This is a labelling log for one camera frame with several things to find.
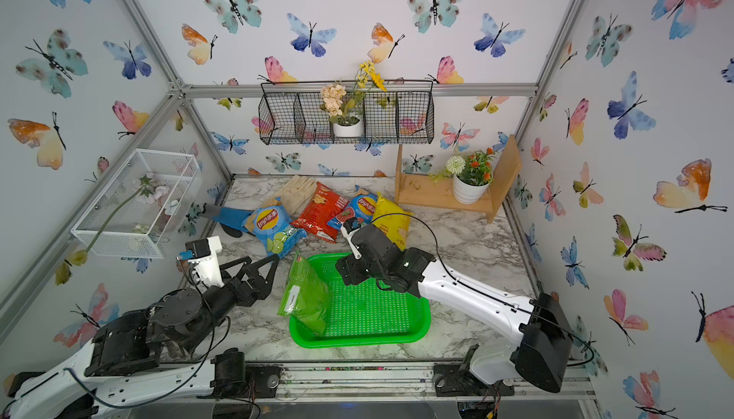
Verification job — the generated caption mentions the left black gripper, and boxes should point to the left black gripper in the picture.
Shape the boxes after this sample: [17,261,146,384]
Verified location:
[175,255,278,356]

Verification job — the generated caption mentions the yellow chip bag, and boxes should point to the yellow chip bag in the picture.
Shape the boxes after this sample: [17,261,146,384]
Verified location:
[372,193,411,251]

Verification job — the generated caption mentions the blue tomato chip bag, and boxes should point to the blue tomato chip bag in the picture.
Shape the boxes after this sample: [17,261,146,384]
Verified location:
[327,186,378,230]

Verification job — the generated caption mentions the green chip bag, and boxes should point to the green chip bag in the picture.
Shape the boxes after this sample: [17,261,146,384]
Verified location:
[277,251,332,336]

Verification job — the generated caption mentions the blue lime chip bag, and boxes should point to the blue lime chip bag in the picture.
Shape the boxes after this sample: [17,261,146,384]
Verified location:
[243,201,307,258]

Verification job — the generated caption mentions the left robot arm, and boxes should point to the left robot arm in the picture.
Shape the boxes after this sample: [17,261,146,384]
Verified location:
[1,255,279,418]

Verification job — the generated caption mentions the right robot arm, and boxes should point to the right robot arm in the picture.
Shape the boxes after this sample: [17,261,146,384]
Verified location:
[336,223,596,393]

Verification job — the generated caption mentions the green plastic basket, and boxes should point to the green plastic basket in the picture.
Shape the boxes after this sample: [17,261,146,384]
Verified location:
[289,253,431,349]

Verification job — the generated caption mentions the red chip bag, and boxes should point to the red chip bag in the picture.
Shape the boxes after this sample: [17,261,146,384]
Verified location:
[291,182,349,243]

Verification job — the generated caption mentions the wooden corner shelf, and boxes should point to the wooden corner shelf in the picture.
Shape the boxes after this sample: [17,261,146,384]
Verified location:
[395,135,522,223]

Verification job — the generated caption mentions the beige work glove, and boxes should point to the beige work glove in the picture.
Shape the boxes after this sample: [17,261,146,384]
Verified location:
[259,175,317,216]

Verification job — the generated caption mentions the white pot green plant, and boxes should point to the white pot green plant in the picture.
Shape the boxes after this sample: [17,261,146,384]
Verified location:
[431,148,495,205]

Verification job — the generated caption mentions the white pot beige flowers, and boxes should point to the white pot beige flowers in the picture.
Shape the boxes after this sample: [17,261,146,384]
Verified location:
[320,84,364,139]

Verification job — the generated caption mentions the pink artificial flower stem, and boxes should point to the pink artificial flower stem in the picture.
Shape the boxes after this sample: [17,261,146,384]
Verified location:
[75,172,171,257]

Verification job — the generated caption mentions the yellow artificial flower sprig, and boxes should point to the yellow artificial flower sprig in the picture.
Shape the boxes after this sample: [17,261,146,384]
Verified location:
[350,60,387,111]

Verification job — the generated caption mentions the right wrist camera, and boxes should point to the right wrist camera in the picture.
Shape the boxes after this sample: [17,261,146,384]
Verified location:
[340,218,361,260]

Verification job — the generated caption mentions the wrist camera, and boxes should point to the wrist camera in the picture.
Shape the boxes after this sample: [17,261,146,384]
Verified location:
[340,218,361,260]
[176,237,224,288]

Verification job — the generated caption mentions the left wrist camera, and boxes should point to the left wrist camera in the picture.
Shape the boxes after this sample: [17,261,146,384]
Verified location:
[176,237,224,288]

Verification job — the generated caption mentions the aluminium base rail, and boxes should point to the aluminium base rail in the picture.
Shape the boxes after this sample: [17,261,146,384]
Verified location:
[97,360,594,406]

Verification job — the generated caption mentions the white wire mesh box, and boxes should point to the white wire mesh box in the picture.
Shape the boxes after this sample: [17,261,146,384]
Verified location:
[71,149,203,260]

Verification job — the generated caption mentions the black wire wall basket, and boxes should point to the black wire wall basket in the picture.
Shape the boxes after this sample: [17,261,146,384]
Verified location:
[257,79,435,146]

